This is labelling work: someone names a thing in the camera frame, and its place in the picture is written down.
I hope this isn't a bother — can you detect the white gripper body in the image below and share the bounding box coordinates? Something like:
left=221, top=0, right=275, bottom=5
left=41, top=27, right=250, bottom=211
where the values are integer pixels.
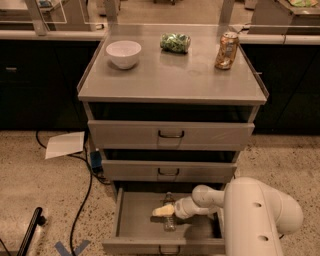
left=174, top=196, right=209, bottom=219

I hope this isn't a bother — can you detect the clear plastic water bottle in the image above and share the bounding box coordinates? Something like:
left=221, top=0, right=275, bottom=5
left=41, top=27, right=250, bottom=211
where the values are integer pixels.
left=163, top=192, right=176, bottom=232

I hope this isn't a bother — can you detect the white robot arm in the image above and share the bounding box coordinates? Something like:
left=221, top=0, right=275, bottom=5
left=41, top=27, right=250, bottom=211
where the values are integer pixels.
left=152, top=177, right=303, bottom=256

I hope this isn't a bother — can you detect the bottom grey drawer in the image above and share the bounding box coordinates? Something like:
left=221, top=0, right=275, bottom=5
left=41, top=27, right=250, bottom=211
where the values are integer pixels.
left=102, top=182, right=225, bottom=256

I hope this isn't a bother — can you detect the grey drawer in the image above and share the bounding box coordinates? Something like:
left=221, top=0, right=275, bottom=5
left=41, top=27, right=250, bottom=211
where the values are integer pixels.
left=102, top=182, right=225, bottom=256
left=88, top=120, right=254, bottom=151
left=102, top=160, right=236, bottom=183

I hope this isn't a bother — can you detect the middle grey drawer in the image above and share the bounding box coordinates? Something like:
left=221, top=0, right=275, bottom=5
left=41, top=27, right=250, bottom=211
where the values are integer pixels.
left=102, top=160, right=236, bottom=183

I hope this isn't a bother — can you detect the top grey drawer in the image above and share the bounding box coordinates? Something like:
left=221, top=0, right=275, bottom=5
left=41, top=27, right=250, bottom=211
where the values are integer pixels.
left=88, top=120, right=254, bottom=151

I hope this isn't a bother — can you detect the grey metal drawer cabinet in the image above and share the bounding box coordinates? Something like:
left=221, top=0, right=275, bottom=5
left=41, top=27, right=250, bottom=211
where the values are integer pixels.
left=76, top=23, right=270, bottom=197

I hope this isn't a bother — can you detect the dark counter cabinet left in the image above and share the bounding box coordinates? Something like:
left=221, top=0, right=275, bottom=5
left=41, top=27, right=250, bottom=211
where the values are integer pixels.
left=0, top=39, right=100, bottom=130

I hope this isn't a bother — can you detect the blue power adapter box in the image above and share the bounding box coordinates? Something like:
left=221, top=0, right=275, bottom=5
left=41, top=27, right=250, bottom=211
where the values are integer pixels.
left=90, top=151, right=103, bottom=173

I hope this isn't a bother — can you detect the white paper sheet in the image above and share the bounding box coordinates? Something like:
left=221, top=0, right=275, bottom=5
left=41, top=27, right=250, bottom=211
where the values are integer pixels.
left=45, top=131, right=85, bottom=159

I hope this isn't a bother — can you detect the black bar lower left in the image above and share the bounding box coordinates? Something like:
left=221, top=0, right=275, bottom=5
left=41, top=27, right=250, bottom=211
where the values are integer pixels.
left=16, top=207, right=46, bottom=256

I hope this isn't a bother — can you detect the white ceramic bowl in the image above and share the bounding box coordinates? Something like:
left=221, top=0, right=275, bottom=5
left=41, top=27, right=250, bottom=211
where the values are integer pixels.
left=106, top=40, right=142, bottom=69

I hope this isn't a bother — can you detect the green snack bag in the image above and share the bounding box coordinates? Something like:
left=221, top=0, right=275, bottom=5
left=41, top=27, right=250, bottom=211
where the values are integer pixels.
left=160, top=33, right=191, bottom=54

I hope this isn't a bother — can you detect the orange soda can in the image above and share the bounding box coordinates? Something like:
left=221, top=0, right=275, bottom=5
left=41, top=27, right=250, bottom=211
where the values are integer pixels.
left=215, top=31, right=239, bottom=70

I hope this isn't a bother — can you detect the black cable left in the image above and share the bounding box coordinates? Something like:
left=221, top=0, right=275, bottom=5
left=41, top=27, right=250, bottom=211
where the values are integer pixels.
left=34, top=130, right=111, bottom=256

